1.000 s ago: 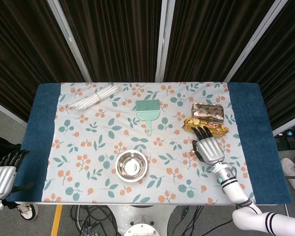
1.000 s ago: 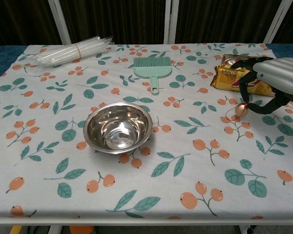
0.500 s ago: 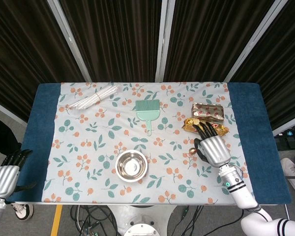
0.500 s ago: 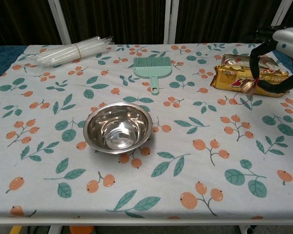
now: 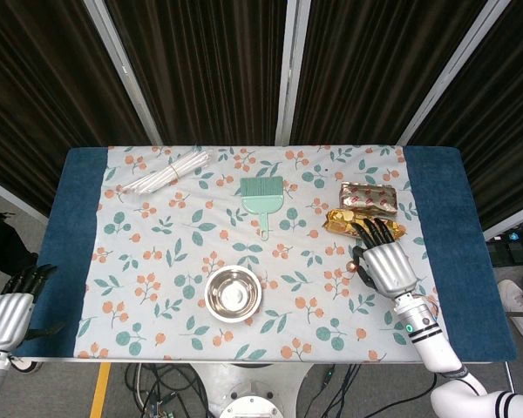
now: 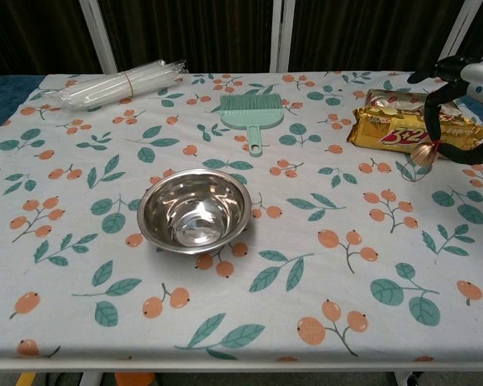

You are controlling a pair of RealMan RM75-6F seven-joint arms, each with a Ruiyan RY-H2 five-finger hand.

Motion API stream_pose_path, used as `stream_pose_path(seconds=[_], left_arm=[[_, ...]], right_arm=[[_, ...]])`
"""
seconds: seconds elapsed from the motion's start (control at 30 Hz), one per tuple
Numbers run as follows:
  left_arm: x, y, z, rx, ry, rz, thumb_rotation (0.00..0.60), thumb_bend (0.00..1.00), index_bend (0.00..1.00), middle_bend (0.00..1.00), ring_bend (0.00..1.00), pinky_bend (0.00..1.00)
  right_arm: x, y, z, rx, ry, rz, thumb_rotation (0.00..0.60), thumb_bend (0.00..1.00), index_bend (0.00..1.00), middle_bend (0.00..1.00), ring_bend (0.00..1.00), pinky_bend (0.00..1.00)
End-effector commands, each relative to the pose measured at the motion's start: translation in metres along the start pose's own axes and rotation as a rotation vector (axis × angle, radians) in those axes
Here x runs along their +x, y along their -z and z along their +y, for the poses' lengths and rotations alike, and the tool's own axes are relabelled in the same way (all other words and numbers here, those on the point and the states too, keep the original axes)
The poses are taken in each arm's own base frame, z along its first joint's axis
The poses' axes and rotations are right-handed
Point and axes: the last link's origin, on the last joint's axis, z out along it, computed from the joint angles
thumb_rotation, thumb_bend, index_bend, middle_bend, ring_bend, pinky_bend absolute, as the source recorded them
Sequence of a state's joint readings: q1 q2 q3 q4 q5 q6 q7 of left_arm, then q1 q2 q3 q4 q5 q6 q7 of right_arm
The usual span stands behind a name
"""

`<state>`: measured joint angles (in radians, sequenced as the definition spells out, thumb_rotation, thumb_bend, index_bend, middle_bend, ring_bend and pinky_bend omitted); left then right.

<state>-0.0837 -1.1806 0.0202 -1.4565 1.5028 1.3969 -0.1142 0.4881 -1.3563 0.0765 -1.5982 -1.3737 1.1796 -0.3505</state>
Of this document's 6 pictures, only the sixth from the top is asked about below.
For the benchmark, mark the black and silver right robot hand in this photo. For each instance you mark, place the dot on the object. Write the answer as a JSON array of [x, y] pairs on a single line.
[[481, 80]]

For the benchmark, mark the silver and brown snack packet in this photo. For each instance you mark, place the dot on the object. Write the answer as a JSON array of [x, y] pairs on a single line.
[[398, 99]]

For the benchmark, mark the gold cracker packet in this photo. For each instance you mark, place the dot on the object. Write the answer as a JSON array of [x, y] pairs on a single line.
[[390, 130]]

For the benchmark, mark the mint green hand brush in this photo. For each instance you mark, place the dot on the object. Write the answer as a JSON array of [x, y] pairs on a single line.
[[250, 114]]

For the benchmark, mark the dark pleated curtain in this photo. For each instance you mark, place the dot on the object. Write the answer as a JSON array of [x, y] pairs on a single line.
[[193, 32]]

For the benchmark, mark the stainless steel bowl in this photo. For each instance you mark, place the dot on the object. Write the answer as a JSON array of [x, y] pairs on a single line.
[[193, 213]]

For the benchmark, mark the floral fruit print tablecloth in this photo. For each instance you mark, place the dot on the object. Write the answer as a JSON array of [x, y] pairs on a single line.
[[241, 289]]

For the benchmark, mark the bundle of clear plastic straws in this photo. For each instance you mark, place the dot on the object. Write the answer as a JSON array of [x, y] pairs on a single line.
[[116, 84]]

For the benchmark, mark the orange object under table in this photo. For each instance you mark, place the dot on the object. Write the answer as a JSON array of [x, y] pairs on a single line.
[[134, 379]]

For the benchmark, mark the yellow object under table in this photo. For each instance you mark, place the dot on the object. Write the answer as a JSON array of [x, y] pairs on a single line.
[[26, 379]]

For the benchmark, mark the white slanted frame post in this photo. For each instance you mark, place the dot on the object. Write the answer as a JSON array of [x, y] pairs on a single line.
[[461, 32], [98, 36]]

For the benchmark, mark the white upright frame post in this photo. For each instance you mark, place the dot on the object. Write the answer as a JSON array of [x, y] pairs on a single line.
[[281, 36]]

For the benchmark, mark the white table frame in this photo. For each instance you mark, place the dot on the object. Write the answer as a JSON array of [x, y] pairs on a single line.
[[241, 365]]

